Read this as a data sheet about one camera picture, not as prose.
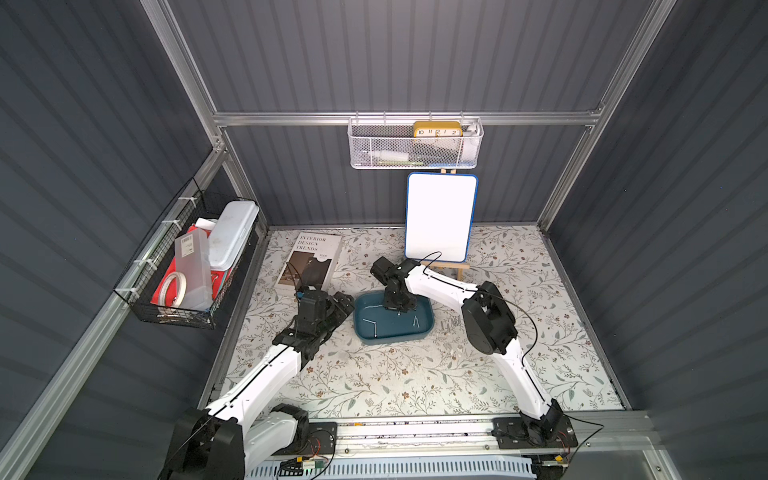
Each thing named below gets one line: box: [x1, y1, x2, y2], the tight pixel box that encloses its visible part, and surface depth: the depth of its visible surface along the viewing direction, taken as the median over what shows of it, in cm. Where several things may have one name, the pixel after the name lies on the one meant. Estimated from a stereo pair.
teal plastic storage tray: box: [354, 290, 435, 345], surface depth 95 cm
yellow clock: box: [413, 121, 463, 137], surface depth 90 cm
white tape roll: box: [159, 271, 187, 309], surface depth 65 cm
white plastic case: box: [209, 200, 260, 271], surface depth 75 cm
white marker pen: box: [368, 150, 409, 161], surface depth 93 cm
